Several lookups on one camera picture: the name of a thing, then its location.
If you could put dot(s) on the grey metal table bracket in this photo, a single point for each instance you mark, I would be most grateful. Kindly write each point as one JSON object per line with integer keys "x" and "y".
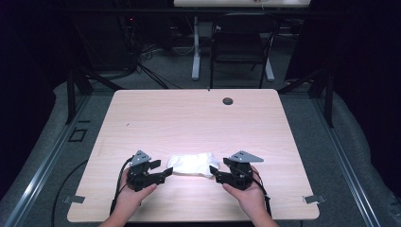
{"x": 75, "y": 199}
{"x": 313, "y": 199}

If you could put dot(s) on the person's right hand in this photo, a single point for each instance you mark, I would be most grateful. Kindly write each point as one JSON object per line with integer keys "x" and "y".
{"x": 249, "y": 198}

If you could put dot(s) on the person's left hand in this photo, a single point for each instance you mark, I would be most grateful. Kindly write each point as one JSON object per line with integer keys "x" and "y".
{"x": 132, "y": 198}

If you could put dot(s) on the black folding chair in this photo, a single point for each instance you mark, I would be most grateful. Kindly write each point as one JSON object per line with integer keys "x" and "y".
{"x": 239, "y": 44}

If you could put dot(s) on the white desk leg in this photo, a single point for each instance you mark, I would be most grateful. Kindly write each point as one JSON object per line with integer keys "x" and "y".
{"x": 196, "y": 50}
{"x": 269, "y": 71}

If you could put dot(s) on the black metal frame stand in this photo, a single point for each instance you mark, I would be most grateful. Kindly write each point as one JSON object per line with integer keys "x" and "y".
{"x": 72, "y": 94}
{"x": 327, "y": 94}

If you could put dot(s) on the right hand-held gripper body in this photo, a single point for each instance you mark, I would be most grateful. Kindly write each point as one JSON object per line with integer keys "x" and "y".
{"x": 240, "y": 173}

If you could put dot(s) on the aluminium floor rail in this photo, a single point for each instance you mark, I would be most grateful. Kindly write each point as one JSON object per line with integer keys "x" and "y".
{"x": 346, "y": 164}
{"x": 44, "y": 164}

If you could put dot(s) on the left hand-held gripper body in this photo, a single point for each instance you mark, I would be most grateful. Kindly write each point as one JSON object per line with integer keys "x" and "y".
{"x": 142, "y": 176}

